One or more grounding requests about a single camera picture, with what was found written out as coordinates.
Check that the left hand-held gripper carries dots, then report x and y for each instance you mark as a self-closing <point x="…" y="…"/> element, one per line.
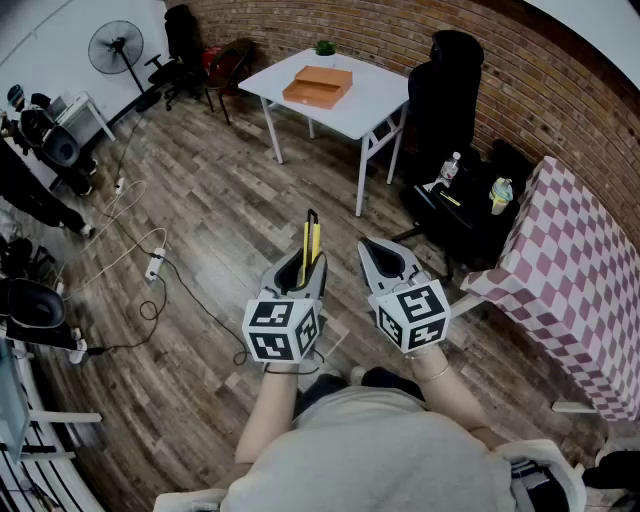
<point x="272" y="345"/>

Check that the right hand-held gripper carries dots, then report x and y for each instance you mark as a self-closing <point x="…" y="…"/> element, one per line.
<point x="420" y="310"/>

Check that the yellow black utility knife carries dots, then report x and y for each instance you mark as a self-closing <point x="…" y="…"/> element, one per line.
<point x="306" y="240"/>

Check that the orange cardboard box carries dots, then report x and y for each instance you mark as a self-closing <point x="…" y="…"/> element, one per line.
<point x="320" y="80"/>

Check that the person's left forearm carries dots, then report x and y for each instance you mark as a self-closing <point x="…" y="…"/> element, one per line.
<point x="265" y="410"/>

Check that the person's right forearm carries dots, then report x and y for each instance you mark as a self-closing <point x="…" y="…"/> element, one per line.
<point x="450" y="395"/>

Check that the black swivel chair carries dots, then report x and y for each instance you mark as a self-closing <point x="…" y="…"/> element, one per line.
<point x="450" y="235"/>

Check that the black bag with yellow label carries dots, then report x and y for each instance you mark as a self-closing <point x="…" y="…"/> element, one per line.
<point x="462" y="205"/>

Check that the person's left shoe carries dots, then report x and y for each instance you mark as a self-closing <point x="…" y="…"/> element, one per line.
<point x="358" y="375"/>

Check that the clear plastic water bottle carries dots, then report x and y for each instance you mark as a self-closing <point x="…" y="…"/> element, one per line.
<point x="448" y="170"/>

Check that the person's black trousers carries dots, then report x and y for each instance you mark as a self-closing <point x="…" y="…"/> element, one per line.
<point x="320" y="387"/>

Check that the pale green lidded cup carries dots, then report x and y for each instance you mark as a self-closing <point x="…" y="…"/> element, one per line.
<point x="501" y="196"/>

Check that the long white power strip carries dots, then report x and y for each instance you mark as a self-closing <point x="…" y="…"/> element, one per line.
<point x="155" y="263"/>

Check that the white square table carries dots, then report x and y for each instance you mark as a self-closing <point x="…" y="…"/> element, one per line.
<point x="360" y="105"/>

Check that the person's gray shirt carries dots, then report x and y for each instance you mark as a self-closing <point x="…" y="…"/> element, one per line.
<point x="370" y="450"/>

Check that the pink checkered cloth table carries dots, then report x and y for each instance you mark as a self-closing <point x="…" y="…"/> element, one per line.
<point x="575" y="280"/>

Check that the small white power strip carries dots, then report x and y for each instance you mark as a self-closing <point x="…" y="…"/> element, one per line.
<point x="119" y="185"/>

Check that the brown and red chair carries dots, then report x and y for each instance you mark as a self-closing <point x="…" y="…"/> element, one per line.
<point x="230" y="70"/>

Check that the green potted plant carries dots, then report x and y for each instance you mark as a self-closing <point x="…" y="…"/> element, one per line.
<point x="325" y="47"/>

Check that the person's white jacket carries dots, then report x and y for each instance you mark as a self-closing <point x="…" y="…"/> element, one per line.
<point x="532" y="455"/>

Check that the black office chair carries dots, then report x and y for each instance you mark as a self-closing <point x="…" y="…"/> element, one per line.
<point x="177" y="65"/>

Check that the small white side table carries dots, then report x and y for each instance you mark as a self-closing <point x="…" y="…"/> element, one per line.
<point x="82" y="117"/>

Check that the black standing fan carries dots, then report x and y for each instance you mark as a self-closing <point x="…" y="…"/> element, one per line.
<point x="116" y="47"/>

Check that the white frame glass table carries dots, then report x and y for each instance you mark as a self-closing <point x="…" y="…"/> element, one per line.
<point x="12" y="415"/>

